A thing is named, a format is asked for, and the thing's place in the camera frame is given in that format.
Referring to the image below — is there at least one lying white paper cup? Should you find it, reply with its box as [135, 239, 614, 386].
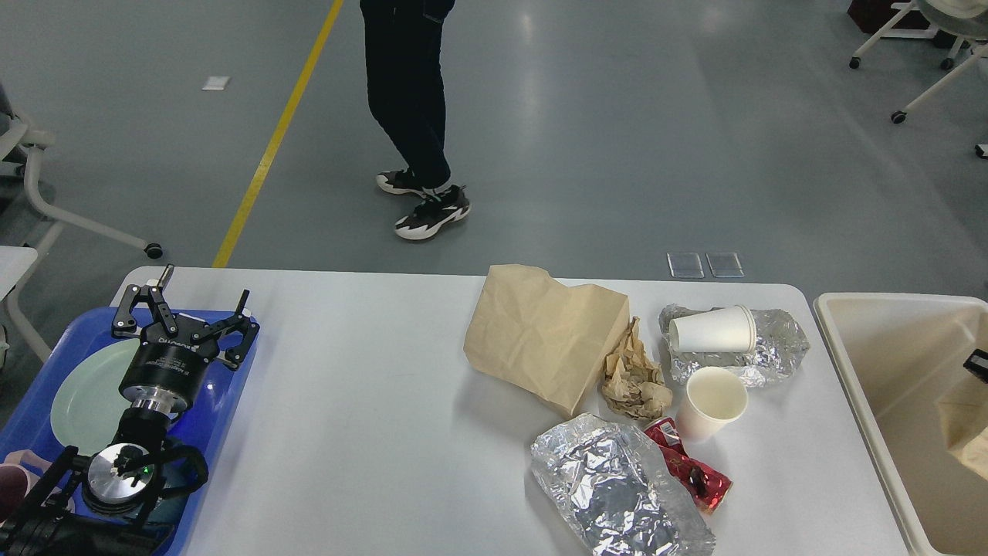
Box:
[669, 305, 756, 353]

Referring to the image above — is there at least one red snack wrapper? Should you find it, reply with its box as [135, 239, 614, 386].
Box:
[645, 416, 733, 515]

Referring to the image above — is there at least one white side table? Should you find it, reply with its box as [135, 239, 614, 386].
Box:
[0, 246, 51, 364]

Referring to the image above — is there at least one pink home mug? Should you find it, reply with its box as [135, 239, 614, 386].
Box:
[1, 449, 52, 524]

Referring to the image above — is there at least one upright white paper cup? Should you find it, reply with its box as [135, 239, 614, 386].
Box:
[675, 367, 749, 441]

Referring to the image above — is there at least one light green plate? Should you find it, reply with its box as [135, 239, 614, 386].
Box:
[50, 339, 140, 456]

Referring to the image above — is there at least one white chair base right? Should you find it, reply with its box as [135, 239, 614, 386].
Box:
[848, 1, 986, 124]

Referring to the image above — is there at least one white chair frame left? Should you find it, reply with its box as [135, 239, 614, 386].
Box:
[0, 81, 164, 259]

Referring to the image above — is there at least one small crumpled foil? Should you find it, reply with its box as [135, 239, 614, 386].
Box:
[659, 305, 810, 388]

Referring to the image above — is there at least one beige plastic bin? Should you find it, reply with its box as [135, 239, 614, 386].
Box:
[814, 293, 987, 555]

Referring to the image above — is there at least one crumpled brown paper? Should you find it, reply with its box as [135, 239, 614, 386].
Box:
[600, 317, 673, 422]

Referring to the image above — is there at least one person in dark trousers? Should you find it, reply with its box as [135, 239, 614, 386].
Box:
[359, 1, 472, 242]

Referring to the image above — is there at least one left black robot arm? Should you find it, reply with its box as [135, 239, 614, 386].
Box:
[2, 267, 260, 555]

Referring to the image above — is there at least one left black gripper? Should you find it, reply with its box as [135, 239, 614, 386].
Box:
[110, 264, 260, 414]

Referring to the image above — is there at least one dark teal home mug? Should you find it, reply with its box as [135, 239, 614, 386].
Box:
[139, 444, 208, 524]

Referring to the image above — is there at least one blue plastic tray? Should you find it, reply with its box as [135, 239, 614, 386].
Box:
[0, 307, 259, 556]

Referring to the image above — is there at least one aluminium foil sheet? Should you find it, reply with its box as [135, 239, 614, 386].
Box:
[530, 414, 716, 555]

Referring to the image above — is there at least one large brown paper bag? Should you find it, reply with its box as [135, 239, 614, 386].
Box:
[463, 264, 631, 419]

